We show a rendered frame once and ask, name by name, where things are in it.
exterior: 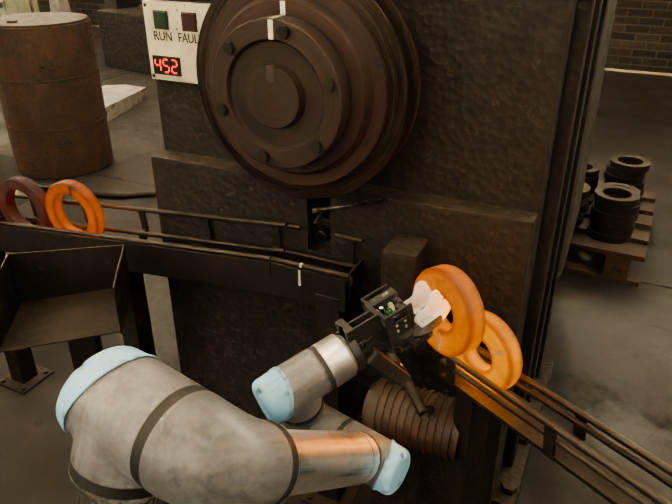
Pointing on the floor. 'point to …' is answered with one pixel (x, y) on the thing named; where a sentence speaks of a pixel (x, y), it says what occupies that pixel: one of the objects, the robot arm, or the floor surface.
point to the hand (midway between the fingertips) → (447, 301)
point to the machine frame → (407, 207)
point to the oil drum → (53, 95)
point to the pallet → (614, 219)
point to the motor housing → (410, 431)
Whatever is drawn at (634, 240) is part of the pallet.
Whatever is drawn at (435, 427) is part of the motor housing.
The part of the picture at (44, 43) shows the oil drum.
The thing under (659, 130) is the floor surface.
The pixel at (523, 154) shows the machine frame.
